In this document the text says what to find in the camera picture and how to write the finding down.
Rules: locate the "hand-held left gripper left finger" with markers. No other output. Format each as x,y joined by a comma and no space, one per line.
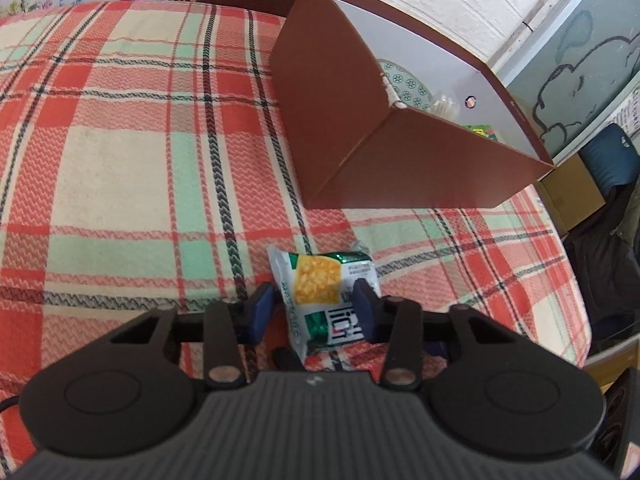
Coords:
260,315

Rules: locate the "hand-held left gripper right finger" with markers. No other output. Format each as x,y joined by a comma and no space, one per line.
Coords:
365,310

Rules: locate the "green and white snack packet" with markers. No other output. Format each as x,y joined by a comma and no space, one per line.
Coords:
315,280

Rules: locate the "brown cardboard box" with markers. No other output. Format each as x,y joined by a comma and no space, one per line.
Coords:
325,110

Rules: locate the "small green box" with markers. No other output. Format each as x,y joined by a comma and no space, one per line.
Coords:
485,131

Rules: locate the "plaid blanket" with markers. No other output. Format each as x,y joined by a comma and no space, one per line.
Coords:
125,160

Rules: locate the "open cardboard carton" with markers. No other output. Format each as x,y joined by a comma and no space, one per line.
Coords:
575,195

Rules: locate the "dark clothing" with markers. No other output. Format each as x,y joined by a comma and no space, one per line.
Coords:
610,270

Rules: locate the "black speaker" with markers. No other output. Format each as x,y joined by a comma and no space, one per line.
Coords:
622,425

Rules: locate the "blue chair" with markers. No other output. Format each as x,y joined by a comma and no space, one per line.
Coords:
610,160

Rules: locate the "printed paper sheet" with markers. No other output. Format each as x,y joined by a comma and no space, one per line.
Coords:
631,115

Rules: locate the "wooden frame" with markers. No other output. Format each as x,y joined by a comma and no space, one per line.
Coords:
615,365

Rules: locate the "white door frame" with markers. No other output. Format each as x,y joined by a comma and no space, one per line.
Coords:
550,15

